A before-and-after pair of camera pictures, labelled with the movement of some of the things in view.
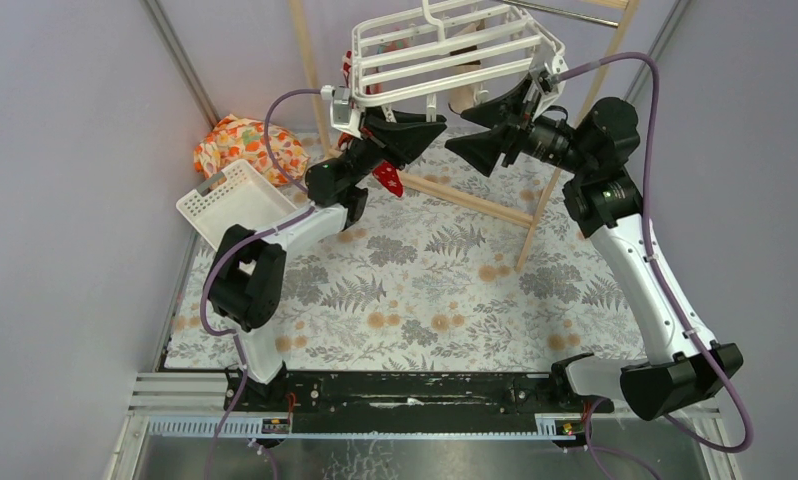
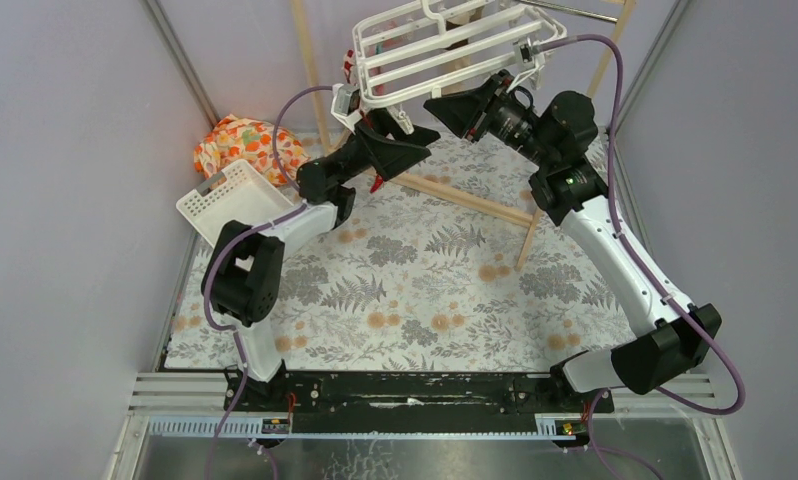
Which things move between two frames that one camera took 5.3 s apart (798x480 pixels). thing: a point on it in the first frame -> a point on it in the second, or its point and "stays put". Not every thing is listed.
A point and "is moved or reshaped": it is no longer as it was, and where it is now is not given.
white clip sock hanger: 434,51 is moved or reshaped
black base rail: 411,395 stays put
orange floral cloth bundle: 235,139 stays put
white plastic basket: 239,195 stays put
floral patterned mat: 450,268 stays put
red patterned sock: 386,172 -> 377,183
